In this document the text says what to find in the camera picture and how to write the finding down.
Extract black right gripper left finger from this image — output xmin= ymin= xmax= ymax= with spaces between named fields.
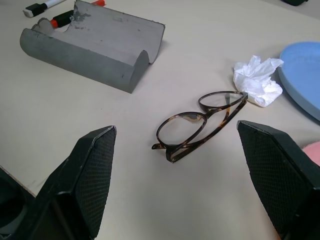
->
xmin=22 ymin=125 xmax=118 ymax=240

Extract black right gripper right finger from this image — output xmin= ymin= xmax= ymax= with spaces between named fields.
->
xmin=236 ymin=120 xmax=320 ymax=240

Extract pink plate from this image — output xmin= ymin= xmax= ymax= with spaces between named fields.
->
xmin=301 ymin=140 xmax=320 ymax=167

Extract tortoiseshell oval glasses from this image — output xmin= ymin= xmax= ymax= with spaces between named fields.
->
xmin=151 ymin=90 xmax=249 ymax=165

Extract white tissue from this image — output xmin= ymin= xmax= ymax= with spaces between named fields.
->
xmin=232 ymin=54 xmax=285 ymax=108

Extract grey glasses case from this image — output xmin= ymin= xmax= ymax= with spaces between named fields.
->
xmin=19 ymin=0 xmax=166 ymax=95

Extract red marker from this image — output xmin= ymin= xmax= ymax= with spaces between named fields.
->
xmin=50 ymin=10 xmax=75 ymax=28

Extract white marker black cap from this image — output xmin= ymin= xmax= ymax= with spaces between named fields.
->
xmin=22 ymin=0 xmax=68 ymax=18

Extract light blue plate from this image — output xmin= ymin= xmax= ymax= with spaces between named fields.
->
xmin=277 ymin=41 xmax=320 ymax=126

